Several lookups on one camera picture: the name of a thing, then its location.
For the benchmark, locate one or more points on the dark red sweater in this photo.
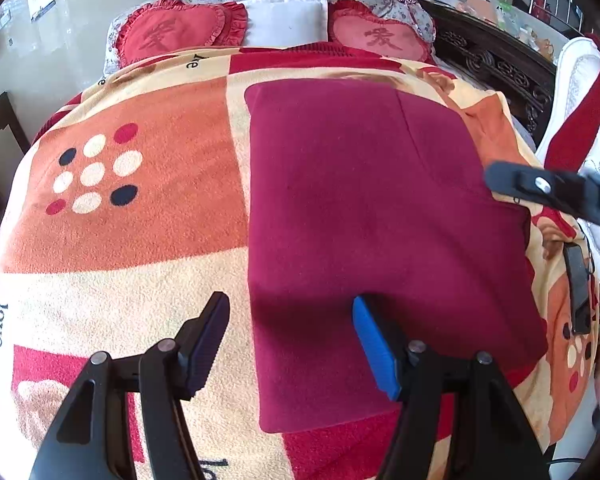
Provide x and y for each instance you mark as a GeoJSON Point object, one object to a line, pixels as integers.
{"type": "Point", "coordinates": [361, 189]}

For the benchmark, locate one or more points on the dark carved wooden bed frame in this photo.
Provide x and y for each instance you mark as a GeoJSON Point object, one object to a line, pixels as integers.
{"type": "Point", "coordinates": [498, 61]}

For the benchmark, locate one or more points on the right red heart pillow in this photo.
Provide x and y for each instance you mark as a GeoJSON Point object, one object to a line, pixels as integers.
{"type": "Point", "coordinates": [352, 24]}

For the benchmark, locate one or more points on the white pillow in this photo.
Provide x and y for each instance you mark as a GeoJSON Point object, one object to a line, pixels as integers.
{"type": "Point", "coordinates": [285, 23]}

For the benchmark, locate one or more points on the left red heart pillow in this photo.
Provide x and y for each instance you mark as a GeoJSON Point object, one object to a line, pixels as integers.
{"type": "Point", "coordinates": [164, 26]}

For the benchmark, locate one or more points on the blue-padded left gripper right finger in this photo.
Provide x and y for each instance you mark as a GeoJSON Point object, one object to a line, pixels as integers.
{"type": "Point", "coordinates": [491, 436]}

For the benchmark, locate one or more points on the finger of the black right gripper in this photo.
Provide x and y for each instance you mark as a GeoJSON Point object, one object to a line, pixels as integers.
{"type": "Point", "coordinates": [568, 192]}

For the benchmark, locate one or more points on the black smartphone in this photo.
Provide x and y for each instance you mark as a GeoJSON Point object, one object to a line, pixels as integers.
{"type": "Point", "coordinates": [579, 289]}

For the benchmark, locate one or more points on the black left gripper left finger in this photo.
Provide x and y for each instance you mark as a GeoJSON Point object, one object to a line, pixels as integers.
{"type": "Point", "coordinates": [89, 437]}

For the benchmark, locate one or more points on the red heart pillow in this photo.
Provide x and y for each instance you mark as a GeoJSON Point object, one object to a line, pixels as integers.
{"type": "Point", "coordinates": [164, 26]}
{"type": "Point", "coordinates": [352, 24]}

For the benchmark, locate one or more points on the orange red patterned blanket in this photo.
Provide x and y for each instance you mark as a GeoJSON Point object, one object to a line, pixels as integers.
{"type": "Point", "coordinates": [134, 207]}

